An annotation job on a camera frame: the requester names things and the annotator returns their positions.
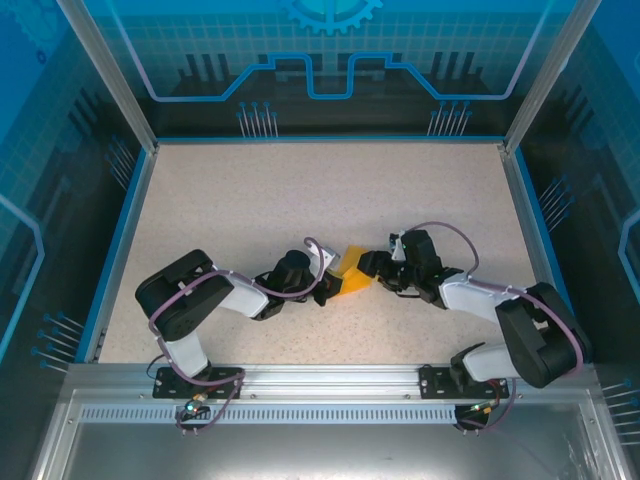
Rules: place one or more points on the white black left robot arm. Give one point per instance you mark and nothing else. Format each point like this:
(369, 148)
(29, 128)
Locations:
(180, 310)

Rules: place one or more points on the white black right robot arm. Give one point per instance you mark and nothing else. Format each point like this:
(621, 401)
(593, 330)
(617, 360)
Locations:
(545, 335)

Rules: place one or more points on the wide aluminium mounting beam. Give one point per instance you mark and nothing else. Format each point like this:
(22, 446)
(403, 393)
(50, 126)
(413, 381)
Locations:
(330, 380)

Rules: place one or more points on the blue edge strip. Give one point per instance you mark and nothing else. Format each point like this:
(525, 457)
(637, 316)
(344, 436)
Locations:
(114, 250)
(548, 250)

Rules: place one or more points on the steel cabinet panel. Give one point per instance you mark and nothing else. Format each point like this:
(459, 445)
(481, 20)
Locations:
(325, 450)

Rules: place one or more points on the aluminium side rail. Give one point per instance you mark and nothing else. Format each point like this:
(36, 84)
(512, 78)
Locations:
(535, 250)
(124, 250)

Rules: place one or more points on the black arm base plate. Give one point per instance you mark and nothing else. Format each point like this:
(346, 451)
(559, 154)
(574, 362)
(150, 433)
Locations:
(432, 382)
(225, 385)

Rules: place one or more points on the thin aluminium cross rail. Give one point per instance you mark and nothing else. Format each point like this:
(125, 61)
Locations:
(330, 140)

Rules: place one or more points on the aluminium frame post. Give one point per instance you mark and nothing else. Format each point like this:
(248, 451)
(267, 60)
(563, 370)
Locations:
(552, 75)
(107, 75)

